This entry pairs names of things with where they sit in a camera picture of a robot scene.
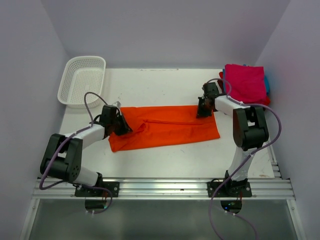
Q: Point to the orange t shirt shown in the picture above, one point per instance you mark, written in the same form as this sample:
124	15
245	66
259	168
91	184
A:
158	126

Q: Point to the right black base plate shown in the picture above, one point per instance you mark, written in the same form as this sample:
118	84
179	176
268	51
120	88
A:
229	190

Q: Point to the aluminium mounting rail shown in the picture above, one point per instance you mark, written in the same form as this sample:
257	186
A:
196	189

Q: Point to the dark red folded t shirt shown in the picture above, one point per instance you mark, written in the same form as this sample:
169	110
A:
221	85

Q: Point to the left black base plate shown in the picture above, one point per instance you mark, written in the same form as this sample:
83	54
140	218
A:
110	188

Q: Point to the blue folded t shirt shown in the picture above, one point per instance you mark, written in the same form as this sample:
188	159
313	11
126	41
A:
267	85

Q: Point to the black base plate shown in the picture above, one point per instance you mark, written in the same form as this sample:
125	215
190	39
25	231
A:
229	190
110	188

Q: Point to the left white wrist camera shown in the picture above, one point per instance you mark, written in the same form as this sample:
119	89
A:
117	104

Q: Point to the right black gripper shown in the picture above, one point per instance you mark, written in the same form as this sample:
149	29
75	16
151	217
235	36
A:
200	113

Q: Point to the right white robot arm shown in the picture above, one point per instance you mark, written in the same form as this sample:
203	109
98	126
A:
250	132

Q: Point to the white plastic basket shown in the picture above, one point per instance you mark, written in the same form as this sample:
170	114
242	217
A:
82	74

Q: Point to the magenta folded t shirt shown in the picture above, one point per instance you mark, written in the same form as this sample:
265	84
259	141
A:
245	83

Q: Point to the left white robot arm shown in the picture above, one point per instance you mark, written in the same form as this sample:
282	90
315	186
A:
62	160

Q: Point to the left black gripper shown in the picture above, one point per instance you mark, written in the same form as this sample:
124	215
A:
125	128

